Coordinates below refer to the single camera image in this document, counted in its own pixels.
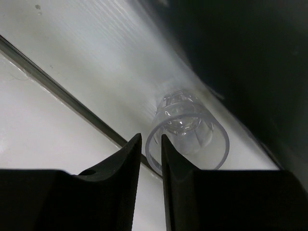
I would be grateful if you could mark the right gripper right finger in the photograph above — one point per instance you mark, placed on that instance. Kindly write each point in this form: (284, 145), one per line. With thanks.
(230, 200)

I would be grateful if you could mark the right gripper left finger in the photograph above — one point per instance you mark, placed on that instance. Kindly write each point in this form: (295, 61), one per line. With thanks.
(100, 198)

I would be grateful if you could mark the clear plastic cup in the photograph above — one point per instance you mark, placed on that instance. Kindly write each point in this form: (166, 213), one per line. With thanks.
(192, 129)

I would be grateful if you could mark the grey plastic bin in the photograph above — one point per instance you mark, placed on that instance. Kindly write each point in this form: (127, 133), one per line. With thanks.
(254, 54)

